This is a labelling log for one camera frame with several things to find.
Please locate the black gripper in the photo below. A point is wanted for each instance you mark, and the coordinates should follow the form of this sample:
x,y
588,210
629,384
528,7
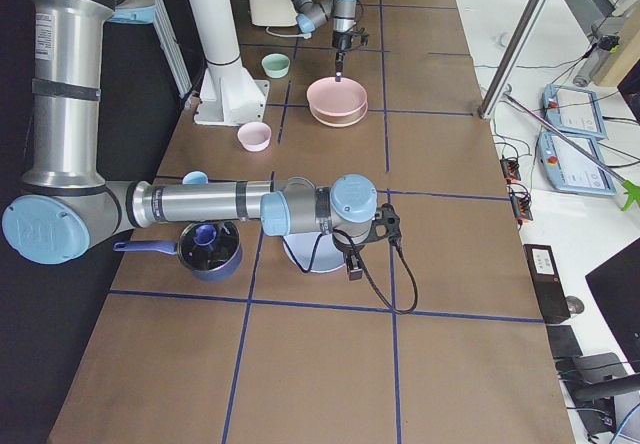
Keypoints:
x,y
341,41
349,251

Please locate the light blue plate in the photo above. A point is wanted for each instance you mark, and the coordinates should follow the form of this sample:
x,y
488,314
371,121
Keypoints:
x,y
313,251

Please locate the pink plate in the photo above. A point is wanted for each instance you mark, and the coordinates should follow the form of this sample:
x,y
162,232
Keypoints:
x,y
336,98

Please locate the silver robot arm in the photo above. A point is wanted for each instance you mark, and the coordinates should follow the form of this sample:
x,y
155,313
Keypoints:
x,y
312,14
68,207

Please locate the cream plate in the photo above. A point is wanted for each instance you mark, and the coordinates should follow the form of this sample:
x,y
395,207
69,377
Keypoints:
x,y
339,121

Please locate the green bowl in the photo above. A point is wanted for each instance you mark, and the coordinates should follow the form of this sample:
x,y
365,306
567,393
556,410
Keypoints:
x,y
276,65

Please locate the cream toaster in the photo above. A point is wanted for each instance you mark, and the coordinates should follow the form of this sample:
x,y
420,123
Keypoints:
x,y
272,13

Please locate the pink bowl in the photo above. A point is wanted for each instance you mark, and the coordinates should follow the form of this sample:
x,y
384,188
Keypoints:
x,y
254,136

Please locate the blue saucepan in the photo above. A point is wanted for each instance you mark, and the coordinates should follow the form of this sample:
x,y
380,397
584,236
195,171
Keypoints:
x,y
213,263

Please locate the small blue cup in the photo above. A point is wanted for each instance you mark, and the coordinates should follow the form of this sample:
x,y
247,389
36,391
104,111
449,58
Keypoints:
x,y
204,235

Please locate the light blue cup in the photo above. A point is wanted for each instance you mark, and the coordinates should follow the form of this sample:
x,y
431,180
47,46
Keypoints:
x,y
196,177

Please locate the black power box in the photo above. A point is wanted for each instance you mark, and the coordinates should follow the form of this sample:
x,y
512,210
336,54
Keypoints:
x,y
546,283

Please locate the lower teach pendant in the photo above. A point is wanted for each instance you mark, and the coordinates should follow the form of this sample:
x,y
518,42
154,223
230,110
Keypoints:
x,y
568,171

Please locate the teach pendant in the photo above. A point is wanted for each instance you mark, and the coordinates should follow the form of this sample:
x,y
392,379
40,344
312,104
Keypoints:
x,y
573,110
568,171

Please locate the upper teach pendant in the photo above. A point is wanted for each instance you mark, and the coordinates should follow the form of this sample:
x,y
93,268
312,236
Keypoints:
x,y
573,110

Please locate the green tipped stick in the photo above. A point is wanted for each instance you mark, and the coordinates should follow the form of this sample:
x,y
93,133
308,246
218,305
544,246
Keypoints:
x,y
632,190

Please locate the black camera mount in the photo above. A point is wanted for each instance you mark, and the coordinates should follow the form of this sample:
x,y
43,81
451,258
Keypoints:
x,y
359,38
385,225

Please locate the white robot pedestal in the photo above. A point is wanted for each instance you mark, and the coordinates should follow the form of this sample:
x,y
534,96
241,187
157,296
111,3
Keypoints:
x,y
229,96

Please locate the aluminium frame post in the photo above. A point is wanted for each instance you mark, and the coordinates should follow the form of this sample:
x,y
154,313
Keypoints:
x,y
526,23

